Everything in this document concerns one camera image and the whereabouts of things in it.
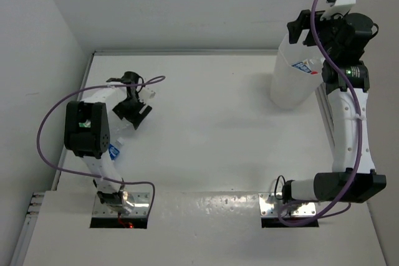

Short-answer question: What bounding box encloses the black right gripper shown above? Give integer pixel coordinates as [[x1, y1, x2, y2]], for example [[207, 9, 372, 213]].
[[289, 6, 348, 59]]

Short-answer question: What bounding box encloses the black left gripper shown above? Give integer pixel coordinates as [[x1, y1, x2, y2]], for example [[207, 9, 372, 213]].
[[113, 95, 151, 129]]

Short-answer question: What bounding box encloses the blue white label clear bottle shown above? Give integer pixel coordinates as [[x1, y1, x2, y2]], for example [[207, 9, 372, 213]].
[[291, 57, 324, 74]]

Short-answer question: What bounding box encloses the clear unlabelled plastic bottle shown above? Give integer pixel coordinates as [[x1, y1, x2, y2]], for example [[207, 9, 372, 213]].
[[109, 119, 134, 139]]

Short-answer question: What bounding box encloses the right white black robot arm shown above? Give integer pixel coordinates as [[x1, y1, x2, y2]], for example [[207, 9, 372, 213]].
[[282, 10, 387, 203]]

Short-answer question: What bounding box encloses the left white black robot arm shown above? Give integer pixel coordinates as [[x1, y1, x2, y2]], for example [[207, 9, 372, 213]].
[[64, 71, 155, 216]]

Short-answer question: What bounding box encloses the white translucent plastic bin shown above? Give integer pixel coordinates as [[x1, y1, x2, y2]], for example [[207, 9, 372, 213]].
[[270, 33, 324, 110]]

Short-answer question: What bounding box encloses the blue label small bottle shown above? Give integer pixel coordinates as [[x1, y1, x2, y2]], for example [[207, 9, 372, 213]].
[[108, 137, 125, 161]]

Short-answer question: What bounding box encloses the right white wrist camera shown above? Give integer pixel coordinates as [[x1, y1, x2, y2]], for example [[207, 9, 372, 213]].
[[320, 0, 356, 20]]

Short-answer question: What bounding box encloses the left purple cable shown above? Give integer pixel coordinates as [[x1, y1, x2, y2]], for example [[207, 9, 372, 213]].
[[36, 75, 166, 214]]

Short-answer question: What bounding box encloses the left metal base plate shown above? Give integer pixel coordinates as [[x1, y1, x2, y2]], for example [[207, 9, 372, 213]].
[[92, 191, 150, 218]]

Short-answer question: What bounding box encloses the metal base plate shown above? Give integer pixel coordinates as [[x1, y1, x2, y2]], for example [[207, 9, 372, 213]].
[[258, 192, 316, 219], [92, 191, 150, 218]]

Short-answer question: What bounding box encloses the aluminium frame rail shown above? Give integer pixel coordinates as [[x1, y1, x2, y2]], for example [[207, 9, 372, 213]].
[[9, 51, 95, 265]]

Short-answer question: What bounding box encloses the black thin cable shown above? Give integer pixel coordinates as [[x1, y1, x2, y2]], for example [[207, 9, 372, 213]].
[[274, 174, 287, 201]]

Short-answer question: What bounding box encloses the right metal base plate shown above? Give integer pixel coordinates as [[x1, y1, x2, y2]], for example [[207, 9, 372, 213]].
[[258, 192, 316, 219]]

